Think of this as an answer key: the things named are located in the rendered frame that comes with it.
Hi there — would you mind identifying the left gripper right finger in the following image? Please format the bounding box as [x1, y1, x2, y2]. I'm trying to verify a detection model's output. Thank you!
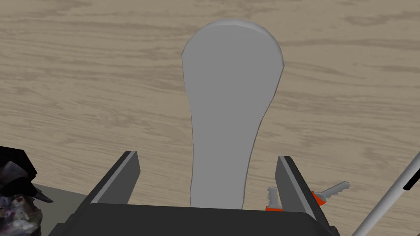
[274, 155, 326, 221]

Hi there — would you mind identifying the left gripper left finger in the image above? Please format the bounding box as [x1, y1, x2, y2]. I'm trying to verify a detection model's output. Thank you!
[90, 150, 142, 205]

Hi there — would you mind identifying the silver key with orange head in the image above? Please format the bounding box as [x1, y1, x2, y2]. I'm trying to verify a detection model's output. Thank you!
[265, 186, 284, 212]
[310, 181, 351, 207]

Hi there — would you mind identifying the white rod with black clip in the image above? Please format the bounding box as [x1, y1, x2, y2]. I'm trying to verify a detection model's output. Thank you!
[352, 151, 420, 236]

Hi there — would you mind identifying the grey paddle-shaped object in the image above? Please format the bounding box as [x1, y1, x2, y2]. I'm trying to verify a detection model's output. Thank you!
[181, 18, 285, 210]

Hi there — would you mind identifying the black mottled crumpled object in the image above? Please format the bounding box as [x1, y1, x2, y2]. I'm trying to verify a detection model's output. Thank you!
[0, 145, 55, 236]

